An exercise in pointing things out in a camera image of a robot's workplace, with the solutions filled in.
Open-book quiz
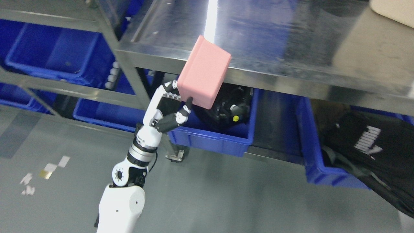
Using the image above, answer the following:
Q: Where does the cardboard piece in bin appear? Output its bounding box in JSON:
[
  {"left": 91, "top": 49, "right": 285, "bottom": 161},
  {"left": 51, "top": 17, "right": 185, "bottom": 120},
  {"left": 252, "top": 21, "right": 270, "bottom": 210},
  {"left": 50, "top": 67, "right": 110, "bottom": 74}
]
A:
[{"left": 310, "top": 99, "right": 351, "bottom": 132}]

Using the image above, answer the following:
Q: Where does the blue bin with backpack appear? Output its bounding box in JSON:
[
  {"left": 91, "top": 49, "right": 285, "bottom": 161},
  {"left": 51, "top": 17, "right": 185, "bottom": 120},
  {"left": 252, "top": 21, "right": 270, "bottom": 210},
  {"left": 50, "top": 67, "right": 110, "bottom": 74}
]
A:
[{"left": 296, "top": 96, "right": 414, "bottom": 189}]

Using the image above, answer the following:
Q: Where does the stainless steel shelf rack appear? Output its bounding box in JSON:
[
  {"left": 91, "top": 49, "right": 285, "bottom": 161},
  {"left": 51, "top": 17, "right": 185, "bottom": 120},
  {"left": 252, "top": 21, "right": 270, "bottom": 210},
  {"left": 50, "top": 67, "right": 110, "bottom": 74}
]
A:
[{"left": 0, "top": 0, "right": 152, "bottom": 117}]

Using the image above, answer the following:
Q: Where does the black Puma backpack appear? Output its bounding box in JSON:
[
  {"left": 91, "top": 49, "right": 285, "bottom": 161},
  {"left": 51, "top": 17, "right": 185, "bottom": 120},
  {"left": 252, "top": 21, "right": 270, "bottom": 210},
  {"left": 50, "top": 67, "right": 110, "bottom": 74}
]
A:
[{"left": 321, "top": 111, "right": 414, "bottom": 218}]

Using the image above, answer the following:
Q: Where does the blue bin left lower shelf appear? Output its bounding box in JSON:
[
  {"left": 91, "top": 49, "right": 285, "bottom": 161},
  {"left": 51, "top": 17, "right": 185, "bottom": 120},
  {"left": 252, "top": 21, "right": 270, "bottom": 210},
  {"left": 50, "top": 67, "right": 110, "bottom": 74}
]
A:
[{"left": 72, "top": 99, "right": 145, "bottom": 132}]

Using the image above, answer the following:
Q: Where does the blue bin left upper shelf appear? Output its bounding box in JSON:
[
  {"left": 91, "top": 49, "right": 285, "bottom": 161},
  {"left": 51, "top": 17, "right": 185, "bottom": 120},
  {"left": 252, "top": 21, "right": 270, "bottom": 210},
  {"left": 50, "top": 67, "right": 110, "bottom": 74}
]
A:
[{"left": 5, "top": 23, "right": 112, "bottom": 86}]

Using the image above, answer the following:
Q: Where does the black helmet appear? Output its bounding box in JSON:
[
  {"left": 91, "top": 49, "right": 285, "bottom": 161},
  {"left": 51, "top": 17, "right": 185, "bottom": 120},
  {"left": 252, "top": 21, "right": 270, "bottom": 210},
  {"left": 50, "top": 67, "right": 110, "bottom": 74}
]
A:
[{"left": 193, "top": 83, "right": 254, "bottom": 131}]

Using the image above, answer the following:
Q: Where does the stainless steel table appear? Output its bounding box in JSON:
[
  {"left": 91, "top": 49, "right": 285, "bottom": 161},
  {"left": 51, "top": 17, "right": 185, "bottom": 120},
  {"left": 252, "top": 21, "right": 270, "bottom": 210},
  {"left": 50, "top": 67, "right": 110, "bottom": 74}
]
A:
[{"left": 115, "top": 0, "right": 414, "bottom": 164}]

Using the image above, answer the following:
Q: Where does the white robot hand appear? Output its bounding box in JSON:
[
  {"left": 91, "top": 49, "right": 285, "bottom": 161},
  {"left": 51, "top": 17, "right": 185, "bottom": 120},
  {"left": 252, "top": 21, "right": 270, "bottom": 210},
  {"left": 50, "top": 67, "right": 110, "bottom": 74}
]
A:
[{"left": 143, "top": 81, "right": 193, "bottom": 133}]

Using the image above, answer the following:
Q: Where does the cream object on table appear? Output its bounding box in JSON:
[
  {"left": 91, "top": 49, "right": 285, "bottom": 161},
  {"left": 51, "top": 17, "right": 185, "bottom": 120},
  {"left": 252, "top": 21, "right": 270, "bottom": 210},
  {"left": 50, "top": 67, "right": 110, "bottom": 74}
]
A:
[{"left": 369, "top": 0, "right": 414, "bottom": 28}]

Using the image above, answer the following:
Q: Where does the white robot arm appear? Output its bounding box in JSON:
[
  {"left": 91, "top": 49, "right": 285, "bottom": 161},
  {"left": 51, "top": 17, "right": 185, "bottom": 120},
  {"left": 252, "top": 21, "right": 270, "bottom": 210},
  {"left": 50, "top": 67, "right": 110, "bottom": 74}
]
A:
[{"left": 95, "top": 80, "right": 192, "bottom": 233}]

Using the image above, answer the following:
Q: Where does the blue bin shelf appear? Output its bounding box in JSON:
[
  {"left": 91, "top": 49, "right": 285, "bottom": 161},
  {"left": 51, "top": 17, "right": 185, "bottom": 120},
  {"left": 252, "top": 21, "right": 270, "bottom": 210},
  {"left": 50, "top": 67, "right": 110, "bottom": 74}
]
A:
[
  {"left": 72, "top": 99, "right": 145, "bottom": 132},
  {"left": 5, "top": 23, "right": 112, "bottom": 86}
]

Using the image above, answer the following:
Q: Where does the pink plastic storage box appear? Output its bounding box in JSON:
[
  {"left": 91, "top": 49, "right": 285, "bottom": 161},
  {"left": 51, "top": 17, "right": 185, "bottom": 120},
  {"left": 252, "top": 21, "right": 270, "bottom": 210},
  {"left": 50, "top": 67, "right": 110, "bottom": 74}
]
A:
[{"left": 177, "top": 35, "right": 232, "bottom": 109}]

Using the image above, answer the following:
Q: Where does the blue bin with helmet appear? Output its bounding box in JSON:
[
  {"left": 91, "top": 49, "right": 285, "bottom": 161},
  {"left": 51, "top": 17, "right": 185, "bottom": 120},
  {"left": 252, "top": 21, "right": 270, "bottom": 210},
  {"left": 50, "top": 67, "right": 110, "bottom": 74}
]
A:
[{"left": 167, "top": 88, "right": 259, "bottom": 157}]

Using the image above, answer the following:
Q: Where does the white cylindrical parts row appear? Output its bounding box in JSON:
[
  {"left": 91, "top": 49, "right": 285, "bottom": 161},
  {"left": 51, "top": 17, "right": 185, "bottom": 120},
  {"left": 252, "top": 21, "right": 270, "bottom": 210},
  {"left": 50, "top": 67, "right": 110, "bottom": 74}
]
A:
[{"left": 104, "top": 61, "right": 120, "bottom": 90}]

